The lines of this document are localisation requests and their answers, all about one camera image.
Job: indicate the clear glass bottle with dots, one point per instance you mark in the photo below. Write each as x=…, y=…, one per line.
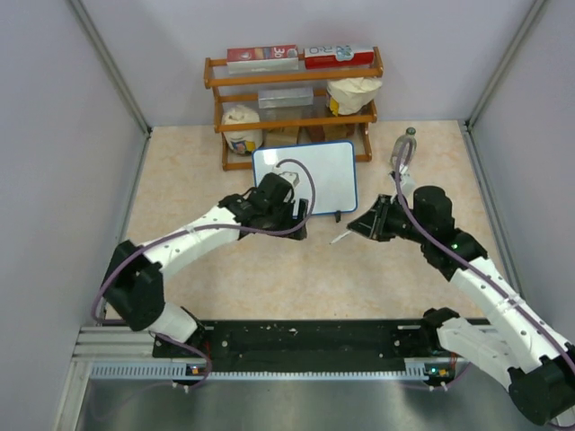
x=404, y=149

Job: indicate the white cloth bag left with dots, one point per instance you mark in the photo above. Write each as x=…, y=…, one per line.
x=242, y=142

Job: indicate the clear plastic box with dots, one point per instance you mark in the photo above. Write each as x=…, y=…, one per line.
x=285, y=98

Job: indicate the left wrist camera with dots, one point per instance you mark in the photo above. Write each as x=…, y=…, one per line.
x=291, y=177

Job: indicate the white cloth bag right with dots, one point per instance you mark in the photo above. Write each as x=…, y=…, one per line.
x=349, y=95

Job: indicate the wooden shelf rack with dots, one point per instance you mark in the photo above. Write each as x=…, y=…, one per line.
x=243, y=89

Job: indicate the blue-framed whiteboard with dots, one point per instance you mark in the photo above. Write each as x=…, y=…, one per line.
x=327, y=172

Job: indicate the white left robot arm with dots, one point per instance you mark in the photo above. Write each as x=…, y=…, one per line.
x=134, y=282

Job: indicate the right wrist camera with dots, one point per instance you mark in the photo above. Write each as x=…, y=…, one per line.
x=403, y=181

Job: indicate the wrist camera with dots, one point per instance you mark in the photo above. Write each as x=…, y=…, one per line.
x=403, y=181
x=291, y=177

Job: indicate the grey cable duct rail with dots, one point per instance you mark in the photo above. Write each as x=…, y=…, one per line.
x=187, y=370

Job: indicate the red toothpaste box right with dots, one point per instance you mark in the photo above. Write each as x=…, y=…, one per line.
x=333, y=56

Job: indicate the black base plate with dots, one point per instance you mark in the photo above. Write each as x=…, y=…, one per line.
x=313, y=345

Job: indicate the brown box under shelf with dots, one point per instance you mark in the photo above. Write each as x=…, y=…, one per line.
x=277, y=137

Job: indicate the white cloth bag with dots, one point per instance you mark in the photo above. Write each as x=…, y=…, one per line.
x=349, y=95
x=242, y=142

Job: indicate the red toothpaste box left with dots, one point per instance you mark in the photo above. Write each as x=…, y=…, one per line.
x=279, y=58

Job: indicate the brown block under shelf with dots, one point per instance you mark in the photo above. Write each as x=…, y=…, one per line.
x=328, y=133

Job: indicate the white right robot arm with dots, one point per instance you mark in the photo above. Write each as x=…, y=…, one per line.
x=528, y=358

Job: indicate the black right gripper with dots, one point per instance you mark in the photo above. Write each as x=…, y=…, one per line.
x=371, y=223

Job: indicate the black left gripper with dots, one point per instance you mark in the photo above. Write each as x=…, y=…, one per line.
x=288, y=206

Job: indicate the red toothpaste box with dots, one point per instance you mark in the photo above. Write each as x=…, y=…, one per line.
x=279, y=58
x=333, y=56

